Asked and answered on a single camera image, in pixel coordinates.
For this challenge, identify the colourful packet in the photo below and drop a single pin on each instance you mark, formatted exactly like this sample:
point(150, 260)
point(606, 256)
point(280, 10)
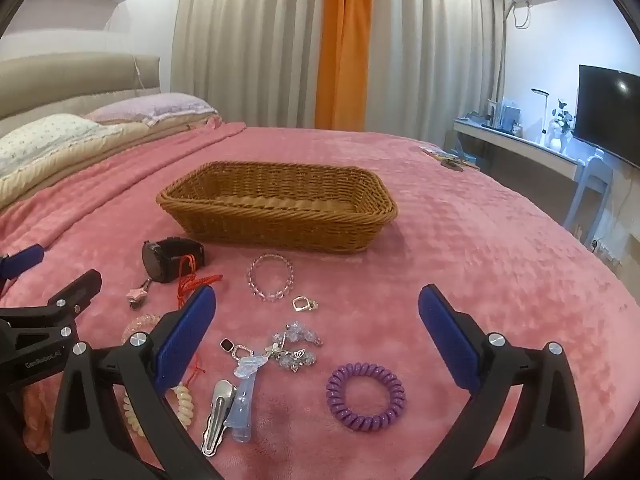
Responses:
point(434, 150)

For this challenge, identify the white floral pillow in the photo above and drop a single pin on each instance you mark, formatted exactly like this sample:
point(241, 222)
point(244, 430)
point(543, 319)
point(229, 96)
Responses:
point(45, 137)

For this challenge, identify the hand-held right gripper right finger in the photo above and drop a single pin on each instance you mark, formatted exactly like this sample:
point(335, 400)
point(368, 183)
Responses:
point(447, 335)

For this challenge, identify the pink blanket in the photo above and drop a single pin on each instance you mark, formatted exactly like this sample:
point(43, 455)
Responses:
point(475, 240)

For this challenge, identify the blue box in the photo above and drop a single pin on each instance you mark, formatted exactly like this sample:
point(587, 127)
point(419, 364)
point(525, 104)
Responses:
point(511, 117)

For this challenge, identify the orange curtain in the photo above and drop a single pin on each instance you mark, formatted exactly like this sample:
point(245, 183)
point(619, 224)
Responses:
point(345, 60)

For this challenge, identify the grey curtain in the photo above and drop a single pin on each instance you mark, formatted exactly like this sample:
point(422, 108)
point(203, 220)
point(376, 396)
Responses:
point(250, 45)
point(430, 50)

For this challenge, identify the potted plant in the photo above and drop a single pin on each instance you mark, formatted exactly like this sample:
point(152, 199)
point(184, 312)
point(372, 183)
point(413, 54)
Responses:
point(562, 120)

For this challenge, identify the black square earring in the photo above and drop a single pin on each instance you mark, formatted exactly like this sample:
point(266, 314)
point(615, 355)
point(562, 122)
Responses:
point(226, 345)

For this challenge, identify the white picture frame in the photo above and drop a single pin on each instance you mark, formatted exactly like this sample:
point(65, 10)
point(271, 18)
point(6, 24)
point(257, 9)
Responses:
point(494, 112)

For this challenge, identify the black wrist watch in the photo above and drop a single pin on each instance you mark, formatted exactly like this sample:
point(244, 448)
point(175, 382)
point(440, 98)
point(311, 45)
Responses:
point(170, 257)

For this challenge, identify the pink star charm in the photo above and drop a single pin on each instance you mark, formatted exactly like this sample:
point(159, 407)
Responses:
point(137, 294)

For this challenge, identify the purple pillow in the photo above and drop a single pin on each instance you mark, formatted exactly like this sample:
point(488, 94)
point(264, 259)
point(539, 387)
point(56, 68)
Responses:
point(150, 105)

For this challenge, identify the cream quilt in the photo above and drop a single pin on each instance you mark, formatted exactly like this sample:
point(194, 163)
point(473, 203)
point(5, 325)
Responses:
point(30, 180)

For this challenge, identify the black television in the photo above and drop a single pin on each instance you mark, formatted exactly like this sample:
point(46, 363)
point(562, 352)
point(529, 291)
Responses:
point(605, 105)

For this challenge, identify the white desk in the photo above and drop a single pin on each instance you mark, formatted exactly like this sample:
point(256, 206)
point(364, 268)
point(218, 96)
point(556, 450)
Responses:
point(525, 152)

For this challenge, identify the beige headboard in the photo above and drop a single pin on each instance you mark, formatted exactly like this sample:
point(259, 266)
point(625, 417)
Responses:
point(75, 75)

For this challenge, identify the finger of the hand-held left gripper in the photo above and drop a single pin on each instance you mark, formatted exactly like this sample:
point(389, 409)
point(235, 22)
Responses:
point(22, 259)
point(75, 290)

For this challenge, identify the white desk lamp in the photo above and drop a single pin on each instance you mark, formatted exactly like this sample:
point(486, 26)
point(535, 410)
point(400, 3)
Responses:
point(541, 91)

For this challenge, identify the blue bow hair clip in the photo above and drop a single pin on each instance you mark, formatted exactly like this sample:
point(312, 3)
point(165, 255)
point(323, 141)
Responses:
point(242, 400)

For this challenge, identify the brown wicker basket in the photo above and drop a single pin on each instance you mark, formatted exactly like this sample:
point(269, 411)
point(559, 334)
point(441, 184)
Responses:
point(275, 230)

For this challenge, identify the silver hair clip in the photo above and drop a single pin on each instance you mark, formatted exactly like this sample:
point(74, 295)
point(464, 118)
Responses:
point(217, 415)

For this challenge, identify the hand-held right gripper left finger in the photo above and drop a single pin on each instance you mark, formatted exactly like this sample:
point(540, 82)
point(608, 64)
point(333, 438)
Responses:
point(185, 340)

